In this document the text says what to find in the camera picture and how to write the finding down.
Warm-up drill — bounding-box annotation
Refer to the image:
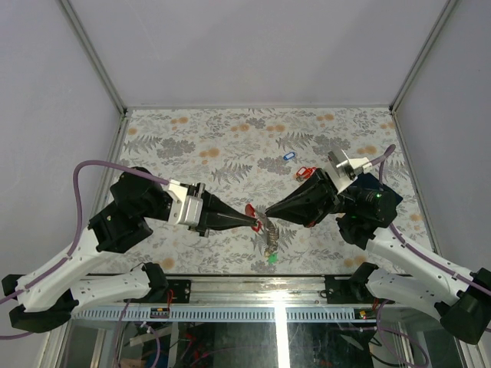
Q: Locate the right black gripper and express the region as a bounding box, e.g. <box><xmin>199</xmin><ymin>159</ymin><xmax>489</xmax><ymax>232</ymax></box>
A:
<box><xmin>266</xmin><ymin>167</ymin><xmax>362</xmax><ymax>227</ymax></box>

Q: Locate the red key tag with key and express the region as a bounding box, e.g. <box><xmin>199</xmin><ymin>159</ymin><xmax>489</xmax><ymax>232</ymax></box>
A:
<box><xmin>245</xmin><ymin>203</ymin><xmax>262</xmax><ymax>233</ymax></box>

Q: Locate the metal key holder red handle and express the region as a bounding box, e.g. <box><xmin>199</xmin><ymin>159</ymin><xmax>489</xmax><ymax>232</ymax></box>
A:
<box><xmin>258</xmin><ymin>212</ymin><xmax>279</xmax><ymax>257</ymax></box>

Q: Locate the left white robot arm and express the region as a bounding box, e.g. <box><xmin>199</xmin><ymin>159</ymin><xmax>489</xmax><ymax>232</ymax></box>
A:
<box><xmin>2</xmin><ymin>166</ymin><xmax>259</xmax><ymax>334</ymax></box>

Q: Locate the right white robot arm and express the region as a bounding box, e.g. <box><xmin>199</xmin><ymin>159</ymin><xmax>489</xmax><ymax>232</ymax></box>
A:
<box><xmin>265</xmin><ymin>169</ymin><xmax>490</xmax><ymax>345</ymax></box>

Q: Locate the red key tags bunch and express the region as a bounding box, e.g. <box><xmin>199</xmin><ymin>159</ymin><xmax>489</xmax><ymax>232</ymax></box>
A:
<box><xmin>295</xmin><ymin>166</ymin><xmax>317</xmax><ymax>182</ymax></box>

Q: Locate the blue key tag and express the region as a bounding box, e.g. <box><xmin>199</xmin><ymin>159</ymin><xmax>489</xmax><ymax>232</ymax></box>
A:
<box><xmin>283</xmin><ymin>152</ymin><xmax>295</xmax><ymax>160</ymax></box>

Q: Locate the dark blue cloth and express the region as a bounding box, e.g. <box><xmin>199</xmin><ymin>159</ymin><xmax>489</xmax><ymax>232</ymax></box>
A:
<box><xmin>353</xmin><ymin>173</ymin><xmax>403</xmax><ymax>205</ymax></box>

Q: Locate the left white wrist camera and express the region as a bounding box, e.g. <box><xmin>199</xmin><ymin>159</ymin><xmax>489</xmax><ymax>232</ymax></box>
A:
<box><xmin>164</xmin><ymin>179</ymin><xmax>205</xmax><ymax>228</ymax></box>

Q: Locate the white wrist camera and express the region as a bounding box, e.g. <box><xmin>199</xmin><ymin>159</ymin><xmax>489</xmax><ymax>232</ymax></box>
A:
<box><xmin>164</xmin><ymin>179</ymin><xmax>205</xmax><ymax>228</ymax></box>
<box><xmin>325</xmin><ymin>148</ymin><xmax>373</xmax><ymax>194</ymax></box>

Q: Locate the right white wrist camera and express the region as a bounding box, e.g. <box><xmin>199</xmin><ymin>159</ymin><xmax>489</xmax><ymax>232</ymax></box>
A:
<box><xmin>325</xmin><ymin>148</ymin><xmax>373</xmax><ymax>194</ymax></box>

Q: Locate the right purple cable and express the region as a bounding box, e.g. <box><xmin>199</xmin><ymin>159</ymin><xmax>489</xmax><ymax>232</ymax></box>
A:
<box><xmin>364</xmin><ymin>144</ymin><xmax>491</xmax><ymax>333</ymax></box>

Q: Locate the purple cable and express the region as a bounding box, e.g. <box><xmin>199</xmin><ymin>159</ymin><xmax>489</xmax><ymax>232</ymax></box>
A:
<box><xmin>0</xmin><ymin>160</ymin><xmax>170</xmax><ymax>340</ymax></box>
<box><xmin>364</xmin><ymin>144</ymin><xmax>491</xmax><ymax>333</ymax></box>

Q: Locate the aluminium front rail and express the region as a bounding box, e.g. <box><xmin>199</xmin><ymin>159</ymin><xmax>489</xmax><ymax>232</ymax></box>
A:
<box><xmin>68</xmin><ymin>274</ymin><xmax>384</xmax><ymax>307</ymax></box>

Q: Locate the grey slotted cable duct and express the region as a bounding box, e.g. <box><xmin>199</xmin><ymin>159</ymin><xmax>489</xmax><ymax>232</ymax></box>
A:
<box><xmin>74</xmin><ymin>306</ymin><xmax>374</xmax><ymax>323</ymax></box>

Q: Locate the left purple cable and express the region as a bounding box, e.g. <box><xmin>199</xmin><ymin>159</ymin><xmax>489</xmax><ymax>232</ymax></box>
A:
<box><xmin>0</xmin><ymin>160</ymin><xmax>170</xmax><ymax>340</ymax></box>

